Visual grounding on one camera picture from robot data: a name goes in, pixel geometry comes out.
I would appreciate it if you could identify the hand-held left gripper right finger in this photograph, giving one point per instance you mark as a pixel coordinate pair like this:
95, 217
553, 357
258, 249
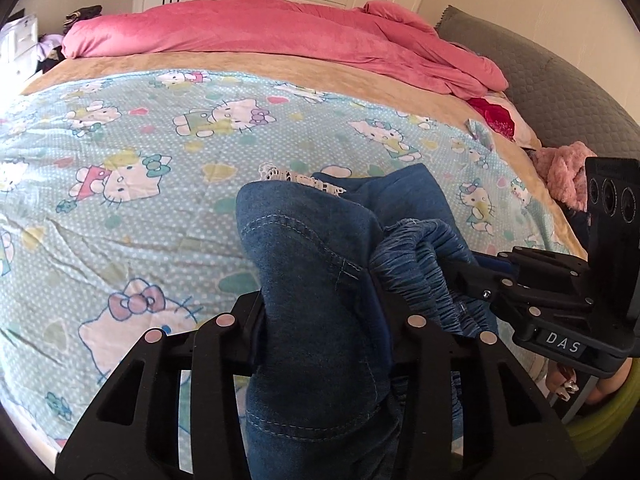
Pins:
387, 327

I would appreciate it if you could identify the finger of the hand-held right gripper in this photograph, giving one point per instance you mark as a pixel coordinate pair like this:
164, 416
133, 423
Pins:
545, 262
492, 285

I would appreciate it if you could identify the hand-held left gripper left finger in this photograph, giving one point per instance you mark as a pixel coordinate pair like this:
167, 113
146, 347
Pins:
256, 330

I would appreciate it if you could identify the blue denim pants lace trim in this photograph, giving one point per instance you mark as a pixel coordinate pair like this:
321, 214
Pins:
310, 270

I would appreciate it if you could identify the person's right forearm green sleeve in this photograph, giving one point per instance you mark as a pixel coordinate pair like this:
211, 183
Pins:
605, 425

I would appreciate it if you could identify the person's right hand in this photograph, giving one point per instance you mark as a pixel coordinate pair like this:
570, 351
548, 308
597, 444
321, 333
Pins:
615, 385

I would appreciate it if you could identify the pink fluffy garment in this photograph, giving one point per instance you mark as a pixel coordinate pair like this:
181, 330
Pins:
567, 172

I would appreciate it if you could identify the red patterned pillow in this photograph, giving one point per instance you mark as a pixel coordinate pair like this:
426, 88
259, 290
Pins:
497, 115

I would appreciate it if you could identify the grey quilted headboard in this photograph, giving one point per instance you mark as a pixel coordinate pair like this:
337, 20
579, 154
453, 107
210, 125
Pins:
555, 80

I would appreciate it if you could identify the cartoon cat printed blanket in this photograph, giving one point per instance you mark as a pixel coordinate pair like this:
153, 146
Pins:
125, 170

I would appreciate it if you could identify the pink duvet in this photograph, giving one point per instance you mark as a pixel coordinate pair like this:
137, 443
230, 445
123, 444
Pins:
260, 25

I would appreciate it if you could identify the purple cloth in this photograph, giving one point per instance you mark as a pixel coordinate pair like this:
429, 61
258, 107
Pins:
51, 46

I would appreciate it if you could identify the dark bag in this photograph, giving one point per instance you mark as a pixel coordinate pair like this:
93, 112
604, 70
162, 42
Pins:
84, 14

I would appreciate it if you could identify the white drawer cabinet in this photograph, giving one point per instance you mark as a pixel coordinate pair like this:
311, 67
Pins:
20, 37

